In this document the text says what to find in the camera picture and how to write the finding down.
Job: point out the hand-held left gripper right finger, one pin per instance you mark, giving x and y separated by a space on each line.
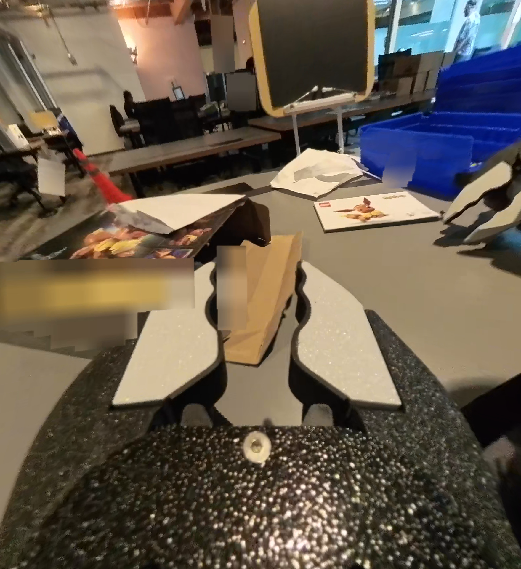
344 346

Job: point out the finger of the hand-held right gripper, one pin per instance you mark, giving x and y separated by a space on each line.
502 218
478 189

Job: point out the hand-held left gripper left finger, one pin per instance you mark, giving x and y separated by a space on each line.
171 355

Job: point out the toy brick instruction booklet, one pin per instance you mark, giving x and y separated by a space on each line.
398 213

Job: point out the brown paper bag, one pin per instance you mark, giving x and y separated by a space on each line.
269 289

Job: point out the printed toy brick box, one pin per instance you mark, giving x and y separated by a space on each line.
153 242

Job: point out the grey desk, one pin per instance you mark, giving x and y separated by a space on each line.
398 289

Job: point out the blue plastic bin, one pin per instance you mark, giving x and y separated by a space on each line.
438 151

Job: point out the stack of blue plastic bins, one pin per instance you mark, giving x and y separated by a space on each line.
487 84

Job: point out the long wooden table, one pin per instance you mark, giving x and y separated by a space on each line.
376 109
189 149

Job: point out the stack of cardboard boxes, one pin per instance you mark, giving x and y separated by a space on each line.
407 71

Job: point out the torn white paper bag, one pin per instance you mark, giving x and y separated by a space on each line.
327 162

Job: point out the red fabric object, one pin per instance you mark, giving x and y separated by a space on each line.
105 182

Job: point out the black board on white stand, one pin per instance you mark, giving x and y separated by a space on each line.
313 49

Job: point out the hanging white paper sheet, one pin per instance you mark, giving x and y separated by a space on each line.
51 175

